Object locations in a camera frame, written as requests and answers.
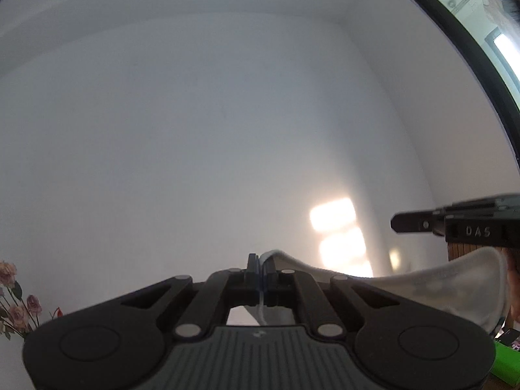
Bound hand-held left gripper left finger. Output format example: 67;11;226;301
122;253;260;339

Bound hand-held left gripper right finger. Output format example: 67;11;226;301
264;256;397;338

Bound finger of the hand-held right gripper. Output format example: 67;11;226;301
390;209;447;237

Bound white teal floral garment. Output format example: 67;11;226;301
255;249;511;336

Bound brown wooden furniture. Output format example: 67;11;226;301
447;240;489;262

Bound dark printed card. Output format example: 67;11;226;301
497;327;520;352

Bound green plastic object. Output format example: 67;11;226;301
489;340;520;388

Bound dark framed window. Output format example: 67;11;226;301
398;0;520;164

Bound pink artificial flowers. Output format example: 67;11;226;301
0;262;64;341

